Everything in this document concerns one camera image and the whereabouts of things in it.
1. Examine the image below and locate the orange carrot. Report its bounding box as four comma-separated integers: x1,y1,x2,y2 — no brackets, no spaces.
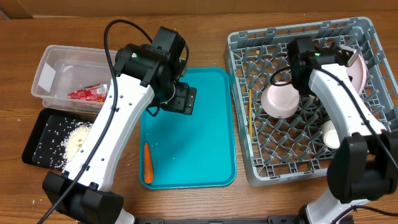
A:
144,142,154,184

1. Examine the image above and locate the red snack wrapper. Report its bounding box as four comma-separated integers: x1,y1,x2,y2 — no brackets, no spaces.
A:
68,83,108,102

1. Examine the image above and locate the bowl with food scraps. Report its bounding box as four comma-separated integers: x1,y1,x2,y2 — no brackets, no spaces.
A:
261,82,300,119

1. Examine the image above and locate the white cup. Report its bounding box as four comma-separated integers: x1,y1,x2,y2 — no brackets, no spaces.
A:
321,120,340,149

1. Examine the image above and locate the large pink plate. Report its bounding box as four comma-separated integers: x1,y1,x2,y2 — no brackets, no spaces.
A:
346,55,367,95

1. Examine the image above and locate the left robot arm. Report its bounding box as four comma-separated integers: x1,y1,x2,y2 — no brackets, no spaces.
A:
42,27,197,223

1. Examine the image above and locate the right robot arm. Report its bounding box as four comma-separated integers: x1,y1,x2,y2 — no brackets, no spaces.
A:
287,37,397,223

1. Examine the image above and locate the grey dishwasher rack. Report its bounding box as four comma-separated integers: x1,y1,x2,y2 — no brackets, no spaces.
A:
225,17,397,187

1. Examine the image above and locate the teal serving tray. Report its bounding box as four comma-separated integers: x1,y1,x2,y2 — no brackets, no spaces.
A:
140,67,237,190

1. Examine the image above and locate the yellow chopstick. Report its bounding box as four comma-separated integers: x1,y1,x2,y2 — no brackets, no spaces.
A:
248,88,252,144

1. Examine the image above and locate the clear plastic bin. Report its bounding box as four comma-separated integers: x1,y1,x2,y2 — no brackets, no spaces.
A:
30,44,144,115

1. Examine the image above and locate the food scraps pile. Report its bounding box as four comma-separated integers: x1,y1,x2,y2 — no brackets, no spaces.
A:
32,116,93,170

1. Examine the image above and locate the black plastic tray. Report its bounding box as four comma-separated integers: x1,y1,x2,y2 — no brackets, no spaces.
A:
22,108,95,170

